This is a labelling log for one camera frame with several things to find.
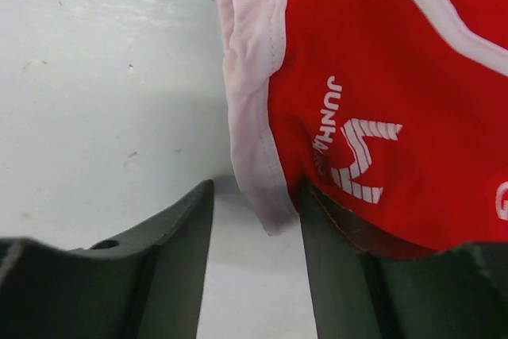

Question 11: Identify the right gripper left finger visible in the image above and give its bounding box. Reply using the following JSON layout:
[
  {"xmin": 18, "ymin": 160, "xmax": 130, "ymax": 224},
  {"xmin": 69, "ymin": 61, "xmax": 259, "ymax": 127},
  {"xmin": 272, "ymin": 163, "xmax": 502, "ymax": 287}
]
[{"xmin": 1, "ymin": 180, "xmax": 214, "ymax": 338}]

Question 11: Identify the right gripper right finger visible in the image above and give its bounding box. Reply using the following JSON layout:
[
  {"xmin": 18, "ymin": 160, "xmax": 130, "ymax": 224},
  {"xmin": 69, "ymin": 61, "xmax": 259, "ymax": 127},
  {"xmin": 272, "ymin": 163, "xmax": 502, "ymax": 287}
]
[{"xmin": 299, "ymin": 181, "xmax": 507, "ymax": 338}]

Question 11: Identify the red underwear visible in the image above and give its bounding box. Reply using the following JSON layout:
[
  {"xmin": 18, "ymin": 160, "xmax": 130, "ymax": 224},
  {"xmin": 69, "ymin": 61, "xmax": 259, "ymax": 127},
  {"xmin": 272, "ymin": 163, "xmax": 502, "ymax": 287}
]
[{"xmin": 217, "ymin": 0, "xmax": 507, "ymax": 258}]

